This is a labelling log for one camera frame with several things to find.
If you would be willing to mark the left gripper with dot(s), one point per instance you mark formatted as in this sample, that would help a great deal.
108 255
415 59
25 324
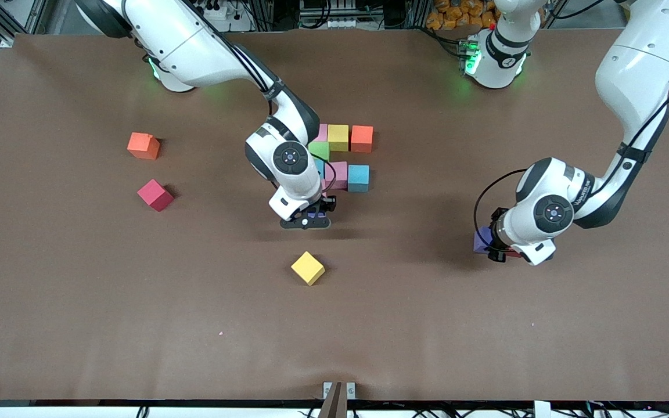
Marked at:
496 231

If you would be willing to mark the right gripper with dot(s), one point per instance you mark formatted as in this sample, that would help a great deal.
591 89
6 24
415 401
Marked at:
328 204

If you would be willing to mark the purple foam cube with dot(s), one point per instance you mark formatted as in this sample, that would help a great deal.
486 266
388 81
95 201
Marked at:
481 239
313 216

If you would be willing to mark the red foam cube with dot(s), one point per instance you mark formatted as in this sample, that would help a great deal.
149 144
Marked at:
513 253
154 194

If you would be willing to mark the cyan foam cube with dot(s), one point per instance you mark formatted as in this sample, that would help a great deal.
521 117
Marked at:
319 168
358 177

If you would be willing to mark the green foam cube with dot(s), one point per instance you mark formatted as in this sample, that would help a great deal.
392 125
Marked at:
320 150

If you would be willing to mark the yellow foam cube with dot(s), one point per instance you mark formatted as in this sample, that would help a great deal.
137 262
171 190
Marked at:
308 268
338 137

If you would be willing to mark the orange foam cube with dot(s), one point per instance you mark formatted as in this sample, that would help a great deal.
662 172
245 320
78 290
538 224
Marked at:
143 146
362 139

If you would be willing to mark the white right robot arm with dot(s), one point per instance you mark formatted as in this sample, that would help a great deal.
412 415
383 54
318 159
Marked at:
195 40

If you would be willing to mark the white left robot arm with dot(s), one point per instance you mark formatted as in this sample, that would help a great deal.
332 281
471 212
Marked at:
642 75

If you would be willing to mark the brown table cover mat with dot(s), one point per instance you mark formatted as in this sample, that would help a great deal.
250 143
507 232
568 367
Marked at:
334 337

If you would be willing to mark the white paper tag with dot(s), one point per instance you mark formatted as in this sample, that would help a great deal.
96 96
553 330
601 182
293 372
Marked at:
542 410

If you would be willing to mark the slim white power strip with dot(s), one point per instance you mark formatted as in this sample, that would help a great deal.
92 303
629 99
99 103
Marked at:
340 23

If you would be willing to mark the bag of orange snacks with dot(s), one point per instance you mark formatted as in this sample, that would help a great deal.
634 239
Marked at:
456 14

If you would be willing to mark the table edge clamp bracket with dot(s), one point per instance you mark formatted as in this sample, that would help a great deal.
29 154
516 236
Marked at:
339 400

